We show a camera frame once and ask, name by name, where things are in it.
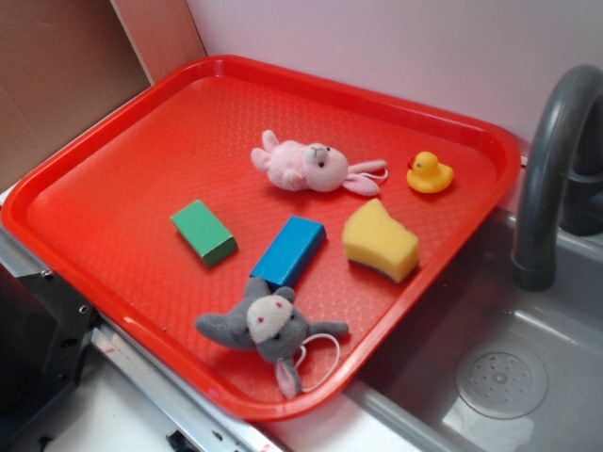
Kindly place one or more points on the yellow rubber duck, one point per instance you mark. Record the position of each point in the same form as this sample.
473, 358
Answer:
426, 174

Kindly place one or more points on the blue wooden block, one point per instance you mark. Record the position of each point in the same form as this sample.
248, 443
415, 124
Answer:
290, 253

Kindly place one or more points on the red plastic tray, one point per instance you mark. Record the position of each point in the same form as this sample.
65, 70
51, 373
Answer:
99, 214

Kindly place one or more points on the pink plush bunny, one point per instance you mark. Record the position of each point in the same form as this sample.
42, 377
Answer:
295, 166

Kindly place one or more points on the yellow sponge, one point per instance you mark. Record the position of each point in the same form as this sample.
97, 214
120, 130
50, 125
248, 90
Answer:
371, 237

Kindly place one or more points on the green wooden block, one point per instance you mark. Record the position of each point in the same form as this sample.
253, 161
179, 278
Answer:
205, 233

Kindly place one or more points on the grey plush donkey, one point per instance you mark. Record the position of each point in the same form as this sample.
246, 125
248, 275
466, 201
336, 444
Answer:
268, 322

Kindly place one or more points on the grey plastic sink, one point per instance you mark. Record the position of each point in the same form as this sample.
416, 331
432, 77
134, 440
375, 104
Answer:
481, 365

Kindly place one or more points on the grey toy faucet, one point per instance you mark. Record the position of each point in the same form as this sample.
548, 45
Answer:
562, 186

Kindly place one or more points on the silver metal rail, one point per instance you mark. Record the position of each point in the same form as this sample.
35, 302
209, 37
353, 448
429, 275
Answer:
124, 401

